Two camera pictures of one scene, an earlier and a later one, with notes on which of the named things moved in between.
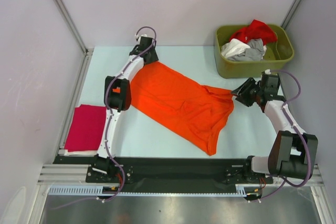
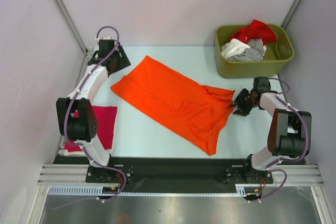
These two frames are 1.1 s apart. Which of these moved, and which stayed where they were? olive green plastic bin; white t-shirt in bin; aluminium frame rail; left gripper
Moved: left gripper
Stayed: white t-shirt in bin; olive green plastic bin; aluminium frame rail
